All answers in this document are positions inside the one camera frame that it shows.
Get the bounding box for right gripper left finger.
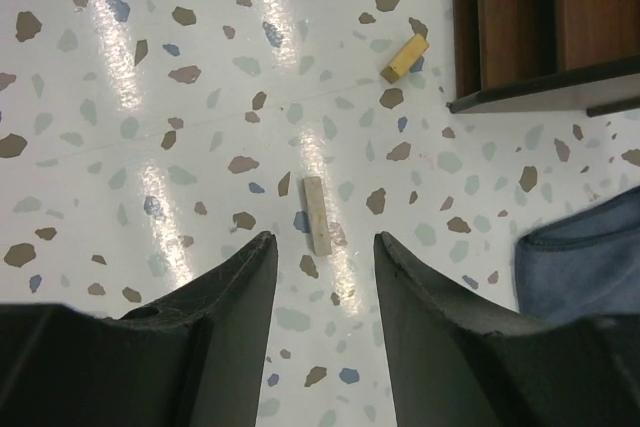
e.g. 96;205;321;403
1;232;278;426

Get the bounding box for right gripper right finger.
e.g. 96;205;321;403
374;232;639;426

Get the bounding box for small wooden block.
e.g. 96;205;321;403
380;34;429;84

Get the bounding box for brown wooden desk organizer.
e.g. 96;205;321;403
448;0;639;117

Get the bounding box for dark blue folded towel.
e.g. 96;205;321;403
514;187;639;324

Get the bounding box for wooden clothespin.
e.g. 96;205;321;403
302;176;332;257

